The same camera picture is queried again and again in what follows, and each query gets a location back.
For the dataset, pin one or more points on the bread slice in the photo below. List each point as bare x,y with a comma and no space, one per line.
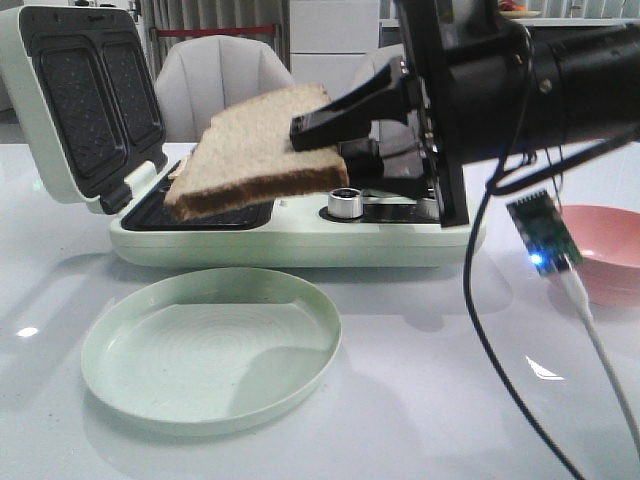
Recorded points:
246,157
179,168

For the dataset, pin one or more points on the right beige upholstered chair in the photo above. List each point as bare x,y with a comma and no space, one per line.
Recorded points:
377,105

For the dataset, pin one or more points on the fruit plate on counter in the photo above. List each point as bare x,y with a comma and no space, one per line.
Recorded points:
512,10

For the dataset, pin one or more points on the mint green hinged lid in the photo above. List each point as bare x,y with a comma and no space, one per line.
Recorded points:
80,86

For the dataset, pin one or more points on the pink bowl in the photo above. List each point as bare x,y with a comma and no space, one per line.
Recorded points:
608,240

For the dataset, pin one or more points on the red barrier belt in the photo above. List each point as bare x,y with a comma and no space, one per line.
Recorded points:
269,29

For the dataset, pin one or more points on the mint green round plate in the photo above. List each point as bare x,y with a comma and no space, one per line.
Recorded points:
213,351

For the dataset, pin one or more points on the green circuit board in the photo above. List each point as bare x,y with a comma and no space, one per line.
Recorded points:
549,244

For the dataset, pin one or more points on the left silver control knob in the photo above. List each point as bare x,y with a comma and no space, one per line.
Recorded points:
345,203

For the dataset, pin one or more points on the left beige upholstered chair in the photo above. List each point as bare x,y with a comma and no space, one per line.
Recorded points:
204,76

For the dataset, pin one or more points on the mint green breakfast maker base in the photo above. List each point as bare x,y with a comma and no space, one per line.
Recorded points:
294,232

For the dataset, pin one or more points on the white cabinet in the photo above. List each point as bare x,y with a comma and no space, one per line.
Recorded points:
327,39

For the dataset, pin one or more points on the beige upholstered chair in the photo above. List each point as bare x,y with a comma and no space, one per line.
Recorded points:
204,76
377,105

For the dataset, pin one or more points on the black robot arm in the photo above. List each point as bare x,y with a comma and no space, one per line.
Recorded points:
585,86

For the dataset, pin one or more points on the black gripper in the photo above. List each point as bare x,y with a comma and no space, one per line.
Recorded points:
475,68

